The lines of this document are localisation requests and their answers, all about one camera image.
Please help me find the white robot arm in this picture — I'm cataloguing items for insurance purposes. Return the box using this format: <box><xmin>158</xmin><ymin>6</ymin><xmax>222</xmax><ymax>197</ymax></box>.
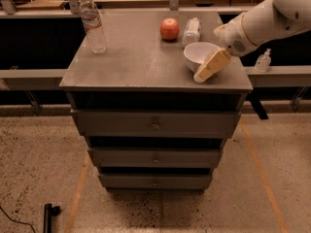
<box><xmin>193</xmin><ymin>0</ymin><xmax>311</xmax><ymax>83</ymax></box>

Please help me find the red apple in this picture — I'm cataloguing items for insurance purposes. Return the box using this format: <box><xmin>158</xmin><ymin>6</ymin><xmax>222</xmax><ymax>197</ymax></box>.
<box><xmin>159</xmin><ymin>17</ymin><xmax>180</xmax><ymax>41</ymax></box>

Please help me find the middle grey drawer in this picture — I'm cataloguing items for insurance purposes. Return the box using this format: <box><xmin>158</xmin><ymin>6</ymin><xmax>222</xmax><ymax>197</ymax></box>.
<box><xmin>88</xmin><ymin>149</ymin><xmax>221</xmax><ymax>168</ymax></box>

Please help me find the black floor cable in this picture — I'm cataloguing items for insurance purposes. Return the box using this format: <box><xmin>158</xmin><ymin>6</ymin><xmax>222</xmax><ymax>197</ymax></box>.
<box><xmin>0</xmin><ymin>205</ymin><xmax>37</xmax><ymax>233</ymax></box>

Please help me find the clear plastic water bottle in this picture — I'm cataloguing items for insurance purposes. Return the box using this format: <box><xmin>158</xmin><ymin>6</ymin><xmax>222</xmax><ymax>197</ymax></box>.
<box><xmin>79</xmin><ymin>0</ymin><xmax>107</xmax><ymax>54</ymax></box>

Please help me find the grey metal railing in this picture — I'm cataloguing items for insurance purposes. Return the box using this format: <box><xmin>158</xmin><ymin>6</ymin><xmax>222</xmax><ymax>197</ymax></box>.
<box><xmin>1</xmin><ymin>0</ymin><xmax>311</xmax><ymax>89</ymax></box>

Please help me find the bottom grey drawer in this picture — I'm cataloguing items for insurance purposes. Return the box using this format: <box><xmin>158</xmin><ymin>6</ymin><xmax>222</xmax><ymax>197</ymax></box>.
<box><xmin>99</xmin><ymin>174</ymin><xmax>211</xmax><ymax>189</ymax></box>

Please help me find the hand sanitizer pump bottle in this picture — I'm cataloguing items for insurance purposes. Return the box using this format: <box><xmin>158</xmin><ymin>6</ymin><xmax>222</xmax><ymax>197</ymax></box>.
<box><xmin>255</xmin><ymin>49</ymin><xmax>271</xmax><ymax>73</ymax></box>

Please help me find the grey drawer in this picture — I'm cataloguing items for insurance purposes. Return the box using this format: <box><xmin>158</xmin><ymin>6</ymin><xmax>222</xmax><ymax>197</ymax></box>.
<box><xmin>99</xmin><ymin>174</ymin><xmax>211</xmax><ymax>189</ymax></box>
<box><xmin>71</xmin><ymin>110</ymin><xmax>240</xmax><ymax>139</ymax></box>
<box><xmin>88</xmin><ymin>149</ymin><xmax>221</xmax><ymax>168</ymax></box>

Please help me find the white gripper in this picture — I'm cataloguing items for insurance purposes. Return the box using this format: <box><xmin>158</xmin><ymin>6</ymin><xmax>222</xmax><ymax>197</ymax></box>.
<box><xmin>193</xmin><ymin>13</ymin><xmax>259</xmax><ymax>83</ymax></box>

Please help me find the white bowl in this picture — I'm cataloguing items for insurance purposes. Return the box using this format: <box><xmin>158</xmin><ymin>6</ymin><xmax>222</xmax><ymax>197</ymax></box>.
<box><xmin>184</xmin><ymin>42</ymin><xmax>219</xmax><ymax>73</ymax></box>

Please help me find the black floor stand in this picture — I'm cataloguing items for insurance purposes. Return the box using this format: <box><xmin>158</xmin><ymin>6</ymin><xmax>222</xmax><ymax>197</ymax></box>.
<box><xmin>43</xmin><ymin>203</ymin><xmax>61</xmax><ymax>233</ymax></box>

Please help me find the grey drawer cabinet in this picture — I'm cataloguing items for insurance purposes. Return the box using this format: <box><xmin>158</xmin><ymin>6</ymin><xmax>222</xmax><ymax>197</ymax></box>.
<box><xmin>60</xmin><ymin>10</ymin><xmax>252</xmax><ymax>180</ymax></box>

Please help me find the clear plastic jar lying down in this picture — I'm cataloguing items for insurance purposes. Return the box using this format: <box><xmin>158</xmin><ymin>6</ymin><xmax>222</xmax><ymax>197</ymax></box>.
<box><xmin>182</xmin><ymin>17</ymin><xmax>201</xmax><ymax>48</ymax></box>

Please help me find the top grey drawer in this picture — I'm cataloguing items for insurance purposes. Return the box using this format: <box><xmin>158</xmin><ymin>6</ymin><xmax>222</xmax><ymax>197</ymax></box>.
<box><xmin>71</xmin><ymin>110</ymin><xmax>240</xmax><ymax>139</ymax></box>

